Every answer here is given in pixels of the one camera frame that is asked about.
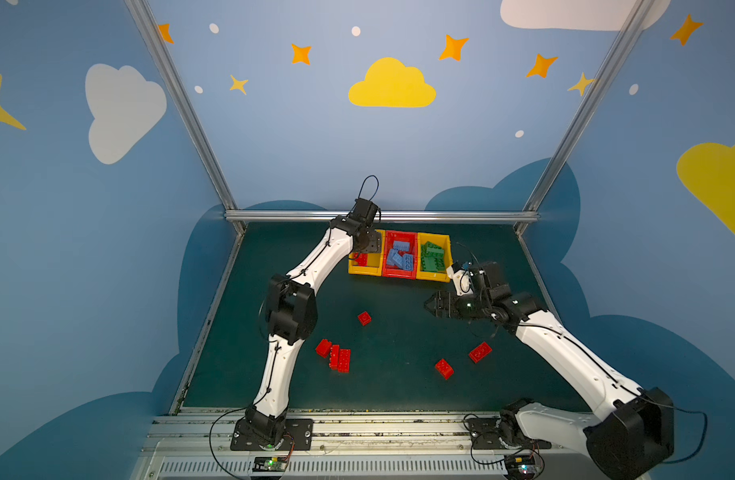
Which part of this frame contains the large light blue brick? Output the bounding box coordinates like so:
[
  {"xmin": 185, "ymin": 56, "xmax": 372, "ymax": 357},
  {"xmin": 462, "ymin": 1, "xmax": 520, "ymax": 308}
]
[{"xmin": 393, "ymin": 241, "xmax": 411, "ymax": 252}]

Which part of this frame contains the small red square brick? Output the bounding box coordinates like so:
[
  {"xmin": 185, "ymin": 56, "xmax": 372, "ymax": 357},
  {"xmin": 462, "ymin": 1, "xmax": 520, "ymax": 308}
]
[{"xmin": 357, "ymin": 312, "xmax": 371, "ymax": 326}]

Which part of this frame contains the red brick pair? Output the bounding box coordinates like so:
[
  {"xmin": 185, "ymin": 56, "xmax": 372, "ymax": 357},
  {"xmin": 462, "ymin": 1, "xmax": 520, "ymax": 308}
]
[{"xmin": 328, "ymin": 344, "xmax": 351, "ymax": 373}]

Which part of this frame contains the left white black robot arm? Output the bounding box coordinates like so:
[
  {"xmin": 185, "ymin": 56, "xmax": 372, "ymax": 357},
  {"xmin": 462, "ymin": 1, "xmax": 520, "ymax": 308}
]
[{"xmin": 241, "ymin": 198, "xmax": 381, "ymax": 446}]

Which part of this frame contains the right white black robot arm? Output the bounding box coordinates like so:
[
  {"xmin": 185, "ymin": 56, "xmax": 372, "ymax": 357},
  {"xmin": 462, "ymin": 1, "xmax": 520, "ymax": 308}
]
[{"xmin": 423, "ymin": 262, "xmax": 675, "ymax": 479}]

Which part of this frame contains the left yellow bin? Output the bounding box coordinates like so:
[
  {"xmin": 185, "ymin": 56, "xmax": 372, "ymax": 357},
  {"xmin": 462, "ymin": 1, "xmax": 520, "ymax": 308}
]
[{"xmin": 347, "ymin": 229, "xmax": 385, "ymax": 277}]

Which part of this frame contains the yellow bin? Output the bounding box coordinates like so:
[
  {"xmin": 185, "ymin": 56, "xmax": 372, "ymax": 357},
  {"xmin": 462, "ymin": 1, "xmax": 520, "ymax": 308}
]
[
  {"xmin": 347, "ymin": 229, "xmax": 385, "ymax": 277},
  {"xmin": 417, "ymin": 232, "xmax": 453, "ymax": 283}
]

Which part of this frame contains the red middle bin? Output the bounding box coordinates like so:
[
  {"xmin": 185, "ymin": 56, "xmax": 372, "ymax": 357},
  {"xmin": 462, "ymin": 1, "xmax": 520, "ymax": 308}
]
[{"xmin": 383, "ymin": 230, "xmax": 419, "ymax": 279}]

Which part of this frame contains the right yellow bin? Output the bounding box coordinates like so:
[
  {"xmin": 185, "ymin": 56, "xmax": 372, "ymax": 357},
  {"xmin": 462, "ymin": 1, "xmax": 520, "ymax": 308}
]
[{"xmin": 417, "ymin": 232, "xmax": 453, "ymax": 283}]

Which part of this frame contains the right controller board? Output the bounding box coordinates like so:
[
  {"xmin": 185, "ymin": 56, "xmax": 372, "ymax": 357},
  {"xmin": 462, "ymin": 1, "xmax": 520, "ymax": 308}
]
[{"xmin": 503, "ymin": 455, "xmax": 539, "ymax": 480}]

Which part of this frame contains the controller board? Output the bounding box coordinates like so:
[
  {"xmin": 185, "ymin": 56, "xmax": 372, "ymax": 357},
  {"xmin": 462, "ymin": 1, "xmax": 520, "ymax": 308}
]
[
  {"xmin": 503, "ymin": 455, "xmax": 539, "ymax": 480},
  {"xmin": 252, "ymin": 457, "xmax": 288, "ymax": 473}
]

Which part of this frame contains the left controller board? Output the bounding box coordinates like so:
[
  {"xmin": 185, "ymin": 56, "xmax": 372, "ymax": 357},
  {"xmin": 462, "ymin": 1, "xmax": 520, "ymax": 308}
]
[{"xmin": 252, "ymin": 457, "xmax": 288, "ymax": 473}]

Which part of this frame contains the aluminium back frame bar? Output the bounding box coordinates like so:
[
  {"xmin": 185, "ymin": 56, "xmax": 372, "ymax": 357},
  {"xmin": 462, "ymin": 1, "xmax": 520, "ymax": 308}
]
[{"xmin": 224, "ymin": 209, "xmax": 539, "ymax": 224}]

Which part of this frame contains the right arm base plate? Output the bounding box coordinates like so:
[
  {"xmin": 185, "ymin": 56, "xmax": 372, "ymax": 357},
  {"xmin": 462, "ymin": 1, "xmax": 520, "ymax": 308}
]
[{"xmin": 463, "ymin": 416, "xmax": 553, "ymax": 450}]

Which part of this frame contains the aluminium front rail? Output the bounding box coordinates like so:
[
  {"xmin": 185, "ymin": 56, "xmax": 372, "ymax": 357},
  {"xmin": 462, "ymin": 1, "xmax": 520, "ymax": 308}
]
[{"xmin": 132, "ymin": 410, "xmax": 651, "ymax": 480}]

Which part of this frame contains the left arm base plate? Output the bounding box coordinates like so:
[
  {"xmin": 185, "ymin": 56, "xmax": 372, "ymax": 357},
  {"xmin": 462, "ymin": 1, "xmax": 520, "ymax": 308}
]
[{"xmin": 229, "ymin": 418, "xmax": 314, "ymax": 451}]

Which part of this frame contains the aluminium left frame post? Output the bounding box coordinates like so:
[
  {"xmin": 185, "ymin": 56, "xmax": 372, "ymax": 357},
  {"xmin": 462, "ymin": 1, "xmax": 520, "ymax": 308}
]
[{"xmin": 124, "ymin": 0, "xmax": 236, "ymax": 213}]

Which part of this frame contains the aluminium frame post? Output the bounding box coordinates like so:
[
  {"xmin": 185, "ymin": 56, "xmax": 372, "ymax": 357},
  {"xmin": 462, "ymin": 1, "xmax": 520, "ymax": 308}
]
[
  {"xmin": 515, "ymin": 0, "xmax": 655, "ymax": 238},
  {"xmin": 124, "ymin": 0, "xmax": 236, "ymax": 213}
]

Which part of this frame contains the aluminium right frame post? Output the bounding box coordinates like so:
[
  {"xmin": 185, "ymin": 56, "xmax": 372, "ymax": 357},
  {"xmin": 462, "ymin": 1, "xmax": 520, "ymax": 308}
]
[{"xmin": 515, "ymin": 0, "xmax": 655, "ymax": 238}]

